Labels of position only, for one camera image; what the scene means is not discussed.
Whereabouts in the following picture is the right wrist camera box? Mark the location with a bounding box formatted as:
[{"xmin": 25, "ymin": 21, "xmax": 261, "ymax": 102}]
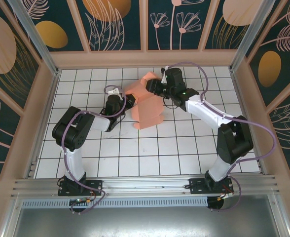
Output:
[{"xmin": 161, "ymin": 66, "xmax": 171, "ymax": 84}]

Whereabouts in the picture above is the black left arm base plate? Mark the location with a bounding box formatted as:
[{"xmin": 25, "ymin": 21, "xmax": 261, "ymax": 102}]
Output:
[{"xmin": 58, "ymin": 179, "xmax": 104, "ymax": 197}]

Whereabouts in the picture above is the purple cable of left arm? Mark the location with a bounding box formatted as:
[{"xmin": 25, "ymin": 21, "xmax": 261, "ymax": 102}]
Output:
[{"xmin": 61, "ymin": 85, "xmax": 126, "ymax": 215}]

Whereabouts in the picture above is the thin black right gripper cable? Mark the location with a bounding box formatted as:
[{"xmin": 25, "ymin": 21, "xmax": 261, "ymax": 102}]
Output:
[{"xmin": 162, "ymin": 96, "xmax": 183, "ymax": 111}]

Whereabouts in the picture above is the slotted grey cable duct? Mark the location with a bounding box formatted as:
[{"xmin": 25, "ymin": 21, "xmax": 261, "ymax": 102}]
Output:
[{"xmin": 21, "ymin": 197, "xmax": 209, "ymax": 208}]

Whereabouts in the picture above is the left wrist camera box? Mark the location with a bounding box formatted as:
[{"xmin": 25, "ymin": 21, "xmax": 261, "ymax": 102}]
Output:
[{"xmin": 107, "ymin": 88, "xmax": 124, "ymax": 101}]

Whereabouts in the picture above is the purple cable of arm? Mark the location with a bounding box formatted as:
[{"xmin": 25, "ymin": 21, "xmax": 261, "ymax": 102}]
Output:
[
  {"xmin": 163, "ymin": 61, "xmax": 276, "ymax": 213},
  {"xmin": 61, "ymin": 85, "xmax": 126, "ymax": 215}
]

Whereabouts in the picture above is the grey metal sheet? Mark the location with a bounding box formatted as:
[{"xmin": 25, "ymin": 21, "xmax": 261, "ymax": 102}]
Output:
[{"xmin": 1, "ymin": 206, "xmax": 290, "ymax": 237}]

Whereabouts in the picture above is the pink paper box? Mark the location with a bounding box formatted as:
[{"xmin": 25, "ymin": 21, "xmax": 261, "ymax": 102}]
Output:
[{"xmin": 124, "ymin": 71, "xmax": 164, "ymax": 130}]

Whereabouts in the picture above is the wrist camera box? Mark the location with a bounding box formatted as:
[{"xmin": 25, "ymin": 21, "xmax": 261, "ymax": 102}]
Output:
[
  {"xmin": 107, "ymin": 88, "xmax": 124, "ymax": 101},
  {"xmin": 161, "ymin": 66, "xmax": 171, "ymax": 84}
]

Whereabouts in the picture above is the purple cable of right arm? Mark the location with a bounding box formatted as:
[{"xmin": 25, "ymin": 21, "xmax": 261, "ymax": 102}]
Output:
[{"xmin": 163, "ymin": 61, "xmax": 276, "ymax": 213}]

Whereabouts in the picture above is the aluminium mounting rail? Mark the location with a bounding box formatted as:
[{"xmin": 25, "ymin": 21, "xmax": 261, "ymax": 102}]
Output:
[{"xmin": 10, "ymin": 175, "xmax": 281, "ymax": 198}]

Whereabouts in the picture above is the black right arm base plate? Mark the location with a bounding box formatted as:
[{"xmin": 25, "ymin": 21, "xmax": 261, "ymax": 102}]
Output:
[{"xmin": 188, "ymin": 177, "xmax": 234, "ymax": 196}]

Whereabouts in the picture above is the aluminium frame post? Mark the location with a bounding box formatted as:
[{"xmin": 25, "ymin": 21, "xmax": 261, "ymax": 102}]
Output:
[
  {"xmin": 228, "ymin": 0, "xmax": 271, "ymax": 73},
  {"xmin": 13, "ymin": 0, "xmax": 61, "ymax": 76}
]

